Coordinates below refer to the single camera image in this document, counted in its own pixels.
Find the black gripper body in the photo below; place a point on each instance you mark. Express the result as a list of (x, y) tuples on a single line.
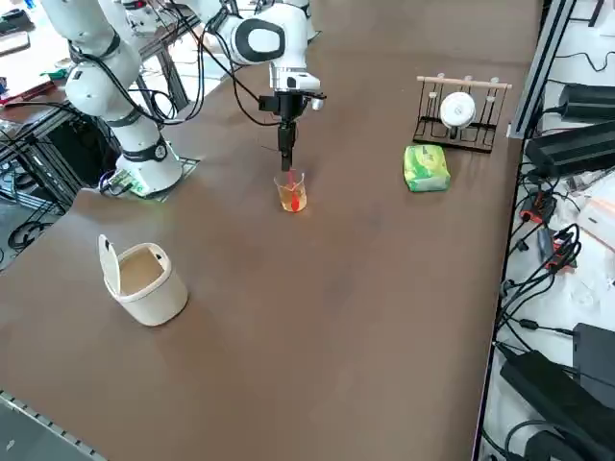
[(289, 108)]

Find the thin red stir stick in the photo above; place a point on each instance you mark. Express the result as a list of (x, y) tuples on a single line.
[(294, 197)]

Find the glass beaker with orange solution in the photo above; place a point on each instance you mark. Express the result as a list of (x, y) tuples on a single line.
[(287, 204)]

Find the green tissue pack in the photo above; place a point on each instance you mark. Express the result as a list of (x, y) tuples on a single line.
[(425, 168)]

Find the white device with red button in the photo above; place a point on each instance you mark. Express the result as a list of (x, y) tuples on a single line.
[(144, 21)]

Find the cream bin with flip lid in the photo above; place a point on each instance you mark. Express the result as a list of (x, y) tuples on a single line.
[(158, 298)]

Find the green object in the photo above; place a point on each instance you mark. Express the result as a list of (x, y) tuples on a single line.
[(55, 73)]

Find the orange black connector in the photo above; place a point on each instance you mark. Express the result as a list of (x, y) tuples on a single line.
[(540, 204)]

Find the long black ribbed power supply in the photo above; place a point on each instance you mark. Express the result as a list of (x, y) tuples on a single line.
[(572, 149)]

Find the orange black clamp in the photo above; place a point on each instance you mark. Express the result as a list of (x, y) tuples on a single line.
[(559, 249)]

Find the black power brick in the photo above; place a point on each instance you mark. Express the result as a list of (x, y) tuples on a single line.
[(591, 101)]

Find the white pink box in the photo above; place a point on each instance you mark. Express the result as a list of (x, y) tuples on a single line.
[(598, 216)]

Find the long black adapter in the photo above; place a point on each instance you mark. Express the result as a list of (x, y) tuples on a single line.
[(548, 389)]

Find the black box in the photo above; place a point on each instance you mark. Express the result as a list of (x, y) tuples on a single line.
[(598, 350)]

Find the small grey wrist camera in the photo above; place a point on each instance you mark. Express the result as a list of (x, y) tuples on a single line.
[(318, 103)]

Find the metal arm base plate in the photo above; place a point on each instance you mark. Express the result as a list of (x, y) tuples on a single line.
[(189, 165)]

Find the black metal table frame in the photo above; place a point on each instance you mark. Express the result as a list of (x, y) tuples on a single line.
[(175, 81)]

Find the black metal frame cart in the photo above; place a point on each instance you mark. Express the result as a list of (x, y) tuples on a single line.
[(29, 144)]

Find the aluminium profile post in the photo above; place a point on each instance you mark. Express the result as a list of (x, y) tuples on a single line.
[(543, 62)]

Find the aluminium rail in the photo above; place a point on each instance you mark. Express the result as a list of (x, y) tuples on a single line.
[(43, 421)]

